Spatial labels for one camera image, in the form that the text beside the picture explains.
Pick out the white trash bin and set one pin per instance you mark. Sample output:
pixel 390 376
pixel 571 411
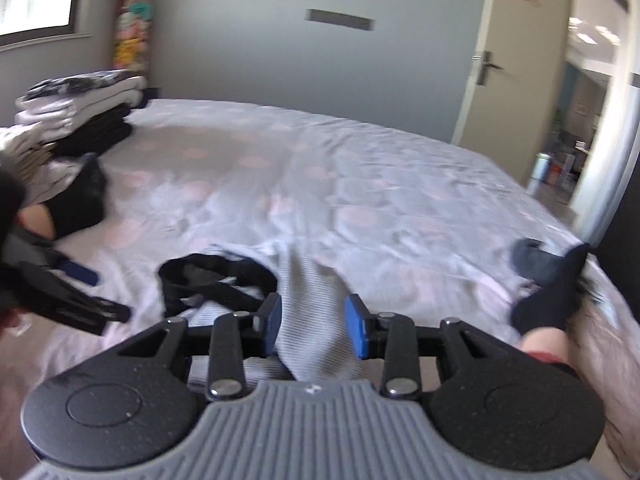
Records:
pixel 541 166

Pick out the person's left leg black sock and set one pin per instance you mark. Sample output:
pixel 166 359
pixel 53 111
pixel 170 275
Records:
pixel 80 206

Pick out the person's right leg black sock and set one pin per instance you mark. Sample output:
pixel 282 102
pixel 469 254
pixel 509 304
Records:
pixel 541 319

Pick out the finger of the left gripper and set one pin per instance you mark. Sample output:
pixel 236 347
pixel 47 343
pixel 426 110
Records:
pixel 79 273

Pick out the cream bedroom door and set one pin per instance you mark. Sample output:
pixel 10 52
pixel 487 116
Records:
pixel 514 82

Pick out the person's leg black sock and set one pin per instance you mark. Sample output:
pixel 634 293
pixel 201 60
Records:
pixel 541 319
pixel 80 206

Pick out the pink dotted bed sheet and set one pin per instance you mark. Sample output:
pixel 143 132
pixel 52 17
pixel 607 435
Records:
pixel 331 206

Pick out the plush toy column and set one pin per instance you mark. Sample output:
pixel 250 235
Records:
pixel 132 35

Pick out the grey wall switch panel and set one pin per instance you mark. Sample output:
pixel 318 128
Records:
pixel 339 19

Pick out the striped brown garment pile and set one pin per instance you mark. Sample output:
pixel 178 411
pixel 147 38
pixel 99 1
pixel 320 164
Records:
pixel 31 155

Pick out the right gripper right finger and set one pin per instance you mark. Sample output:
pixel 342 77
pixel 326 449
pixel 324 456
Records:
pixel 389 337

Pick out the stack of folded clothes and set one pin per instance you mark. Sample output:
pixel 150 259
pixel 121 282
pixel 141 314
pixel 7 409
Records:
pixel 75 115

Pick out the dark grey crumpled garment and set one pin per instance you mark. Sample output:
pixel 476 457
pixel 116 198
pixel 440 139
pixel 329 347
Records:
pixel 530 261

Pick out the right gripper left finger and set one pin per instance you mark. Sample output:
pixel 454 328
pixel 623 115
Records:
pixel 236 337

